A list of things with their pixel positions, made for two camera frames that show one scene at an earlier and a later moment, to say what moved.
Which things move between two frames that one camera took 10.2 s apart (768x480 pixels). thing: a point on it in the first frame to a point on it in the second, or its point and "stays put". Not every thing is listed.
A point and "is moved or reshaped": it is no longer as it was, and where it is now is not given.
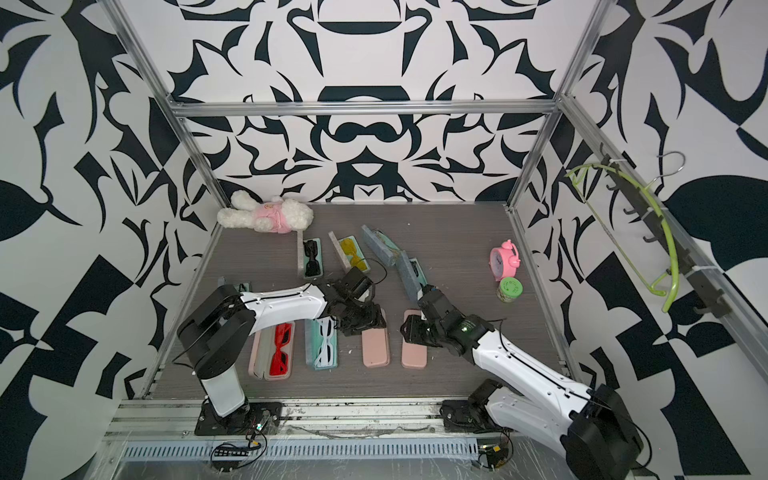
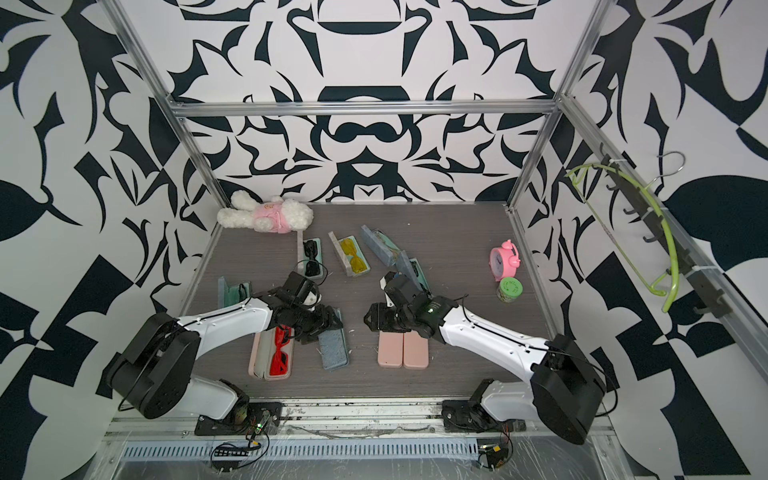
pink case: x=376 y=345 to x=390 y=350
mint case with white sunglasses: x=321 y=342 is moved or reshaped
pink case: x=413 y=355 stays put
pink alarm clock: x=503 y=261 stays put
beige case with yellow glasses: x=350 y=253 stays put
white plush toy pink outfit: x=278 y=215 stays put
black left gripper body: x=362 y=317 to x=311 y=322
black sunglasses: x=312 y=267 stays put
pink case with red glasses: x=272 y=352 stays put
